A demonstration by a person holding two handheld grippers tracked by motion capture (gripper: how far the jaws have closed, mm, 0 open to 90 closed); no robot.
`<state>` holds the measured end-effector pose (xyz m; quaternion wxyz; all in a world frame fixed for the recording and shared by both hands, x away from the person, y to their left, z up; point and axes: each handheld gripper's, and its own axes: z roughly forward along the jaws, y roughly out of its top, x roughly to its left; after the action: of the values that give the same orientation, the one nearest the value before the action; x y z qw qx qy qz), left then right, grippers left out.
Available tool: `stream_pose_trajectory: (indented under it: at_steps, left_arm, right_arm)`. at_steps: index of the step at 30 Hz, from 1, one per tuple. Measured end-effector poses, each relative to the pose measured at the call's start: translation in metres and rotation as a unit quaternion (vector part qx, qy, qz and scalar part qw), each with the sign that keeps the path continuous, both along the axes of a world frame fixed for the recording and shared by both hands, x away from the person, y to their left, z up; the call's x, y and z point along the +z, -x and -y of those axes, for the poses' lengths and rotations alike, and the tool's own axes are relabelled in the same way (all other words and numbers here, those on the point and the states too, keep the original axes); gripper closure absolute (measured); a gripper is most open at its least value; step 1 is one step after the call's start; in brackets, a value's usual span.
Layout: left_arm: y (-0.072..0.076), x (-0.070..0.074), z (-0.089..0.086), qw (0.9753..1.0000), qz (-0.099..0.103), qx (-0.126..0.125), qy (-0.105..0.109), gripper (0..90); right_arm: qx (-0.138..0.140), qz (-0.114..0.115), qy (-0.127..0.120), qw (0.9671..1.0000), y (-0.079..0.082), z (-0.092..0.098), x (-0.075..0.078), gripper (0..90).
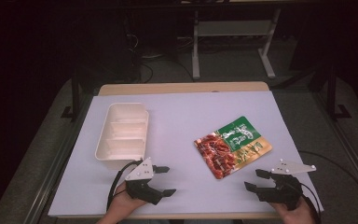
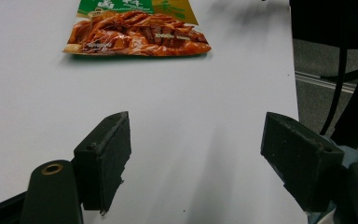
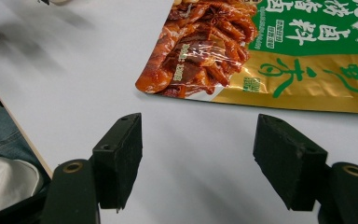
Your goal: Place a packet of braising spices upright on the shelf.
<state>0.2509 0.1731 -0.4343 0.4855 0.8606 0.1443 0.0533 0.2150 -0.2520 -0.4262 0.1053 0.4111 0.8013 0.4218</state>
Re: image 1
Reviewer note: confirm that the person's right hand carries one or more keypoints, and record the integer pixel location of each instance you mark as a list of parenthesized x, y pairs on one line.
[(295, 215)]

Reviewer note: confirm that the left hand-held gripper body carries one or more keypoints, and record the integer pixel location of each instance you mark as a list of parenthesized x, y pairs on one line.
[(138, 174)]

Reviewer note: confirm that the black metal stand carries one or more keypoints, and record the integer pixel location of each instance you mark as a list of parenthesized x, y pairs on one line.
[(75, 96), (332, 93)]

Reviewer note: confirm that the white compartment tray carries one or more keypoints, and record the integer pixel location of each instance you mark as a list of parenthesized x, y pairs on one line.
[(122, 149)]

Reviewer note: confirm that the green and red snack packet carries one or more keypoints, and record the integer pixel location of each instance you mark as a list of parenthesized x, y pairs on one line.
[(233, 146)]

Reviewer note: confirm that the white metal desk frame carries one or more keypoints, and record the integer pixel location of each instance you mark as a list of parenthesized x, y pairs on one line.
[(230, 28)]

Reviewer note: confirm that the pale table cover sheet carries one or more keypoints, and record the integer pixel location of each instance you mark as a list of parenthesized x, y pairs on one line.
[(180, 124)]

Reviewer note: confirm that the person's left hand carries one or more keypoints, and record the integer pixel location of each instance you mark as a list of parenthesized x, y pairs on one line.
[(121, 205)]

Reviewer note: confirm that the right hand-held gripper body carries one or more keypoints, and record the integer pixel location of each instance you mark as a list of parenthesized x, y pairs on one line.
[(287, 189)]

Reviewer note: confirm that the aluminium frame rail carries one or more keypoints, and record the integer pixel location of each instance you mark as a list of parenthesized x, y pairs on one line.
[(347, 146), (59, 155)]

